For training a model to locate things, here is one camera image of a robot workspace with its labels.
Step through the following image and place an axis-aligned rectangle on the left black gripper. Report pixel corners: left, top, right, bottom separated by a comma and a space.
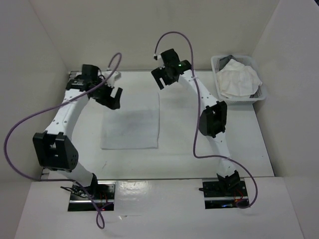
91, 78, 123, 110

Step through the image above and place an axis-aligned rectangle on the white skirt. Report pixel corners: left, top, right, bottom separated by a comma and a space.
100, 91, 160, 150
216, 59, 262, 99

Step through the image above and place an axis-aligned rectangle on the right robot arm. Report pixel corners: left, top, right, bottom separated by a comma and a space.
151, 49, 240, 196

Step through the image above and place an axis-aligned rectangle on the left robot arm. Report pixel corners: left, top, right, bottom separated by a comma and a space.
32, 64, 123, 199

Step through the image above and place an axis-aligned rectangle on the dark garment in basket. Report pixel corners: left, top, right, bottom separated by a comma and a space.
219, 55, 237, 71

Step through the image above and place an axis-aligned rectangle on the white plastic laundry basket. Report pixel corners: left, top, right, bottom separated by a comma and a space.
210, 55, 267, 105

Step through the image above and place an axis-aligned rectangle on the white skirt in basket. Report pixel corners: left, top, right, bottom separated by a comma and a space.
216, 59, 262, 99

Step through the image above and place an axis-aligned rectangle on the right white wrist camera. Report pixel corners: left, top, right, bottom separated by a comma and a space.
154, 53, 162, 61

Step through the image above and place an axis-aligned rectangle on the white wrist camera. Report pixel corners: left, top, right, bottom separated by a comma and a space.
102, 70, 122, 85
154, 53, 162, 61

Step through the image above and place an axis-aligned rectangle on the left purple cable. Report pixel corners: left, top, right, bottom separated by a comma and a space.
3, 52, 123, 229

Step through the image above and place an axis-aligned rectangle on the purple cable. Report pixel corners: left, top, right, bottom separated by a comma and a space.
154, 31, 258, 209
3, 52, 123, 229

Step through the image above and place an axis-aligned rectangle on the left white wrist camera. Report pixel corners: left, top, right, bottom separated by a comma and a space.
102, 70, 122, 85

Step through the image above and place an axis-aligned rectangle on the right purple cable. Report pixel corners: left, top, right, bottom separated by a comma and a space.
154, 31, 258, 209

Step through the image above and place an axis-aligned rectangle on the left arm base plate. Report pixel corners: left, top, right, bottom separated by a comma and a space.
60, 181, 116, 212

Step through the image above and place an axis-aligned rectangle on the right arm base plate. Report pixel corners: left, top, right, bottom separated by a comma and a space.
199, 179, 249, 209

